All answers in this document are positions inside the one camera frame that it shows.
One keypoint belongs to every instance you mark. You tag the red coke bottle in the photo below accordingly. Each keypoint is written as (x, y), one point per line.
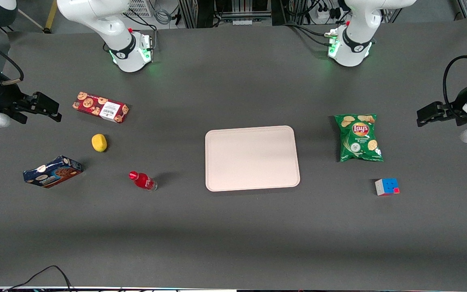
(142, 181)

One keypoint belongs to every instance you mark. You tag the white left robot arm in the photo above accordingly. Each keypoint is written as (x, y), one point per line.
(359, 36)

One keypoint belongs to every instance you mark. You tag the black metal equipment rack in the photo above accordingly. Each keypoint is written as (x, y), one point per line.
(225, 10)

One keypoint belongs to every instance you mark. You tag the pale pink plastic tray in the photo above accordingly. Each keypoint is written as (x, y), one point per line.
(251, 158)

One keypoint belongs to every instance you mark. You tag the yellow pole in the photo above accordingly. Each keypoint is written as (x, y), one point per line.
(50, 16)

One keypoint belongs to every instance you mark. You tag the yellow lemon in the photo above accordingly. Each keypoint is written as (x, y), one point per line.
(99, 143)

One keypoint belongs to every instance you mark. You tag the colourful Rubik's cube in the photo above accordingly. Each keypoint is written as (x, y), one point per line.
(386, 186)

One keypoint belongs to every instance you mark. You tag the white power strip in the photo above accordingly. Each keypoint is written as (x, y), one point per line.
(322, 14)

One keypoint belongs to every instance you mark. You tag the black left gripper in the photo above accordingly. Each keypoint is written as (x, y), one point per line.
(453, 110)

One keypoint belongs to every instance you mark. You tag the green Lay's chips bag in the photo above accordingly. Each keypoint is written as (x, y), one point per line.
(359, 140)

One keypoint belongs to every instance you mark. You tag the white perforated panel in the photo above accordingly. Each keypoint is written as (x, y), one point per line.
(140, 7)

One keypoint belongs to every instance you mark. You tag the red chocolate chip cookie box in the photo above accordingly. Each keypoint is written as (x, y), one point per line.
(91, 103)

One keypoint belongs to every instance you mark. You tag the blue chocolate biscuit box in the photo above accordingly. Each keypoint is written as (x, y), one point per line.
(51, 172)

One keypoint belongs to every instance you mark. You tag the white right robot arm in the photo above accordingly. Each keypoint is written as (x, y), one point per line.
(95, 16)

